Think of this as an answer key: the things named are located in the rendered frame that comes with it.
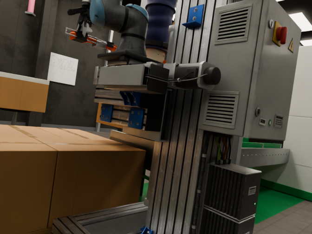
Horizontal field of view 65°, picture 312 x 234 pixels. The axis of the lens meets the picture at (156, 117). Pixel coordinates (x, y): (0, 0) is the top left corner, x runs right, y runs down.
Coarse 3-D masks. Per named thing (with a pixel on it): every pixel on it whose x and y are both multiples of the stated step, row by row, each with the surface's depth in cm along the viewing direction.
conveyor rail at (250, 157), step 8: (248, 152) 237; (256, 152) 249; (264, 152) 263; (272, 152) 278; (280, 152) 297; (288, 152) 317; (240, 160) 227; (248, 160) 238; (256, 160) 251; (264, 160) 265; (272, 160) 281; (280, 160) 300
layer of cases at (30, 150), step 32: (0, 128) 170; (32, 128) 195; (0, 160) 106; (32, 160) 115; (64, 160) 125; (96, 160) 138; (128, 160) 154; (0, 192) 107; (32, 192) 116; (64, 192) 127; (96, 192) 141; (128, 192) 157; (0, 224) 108; (32, 224) 118
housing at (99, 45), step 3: (99, 39) 154; (96, 42) 153; (99, 42) 155; (105, 42) 157; (93, 45) 156; (96, 45) 154; (99, 45) 155; (102, 45) 156; (105, 45) 158; (99, 48) 160; (102, 48) 159
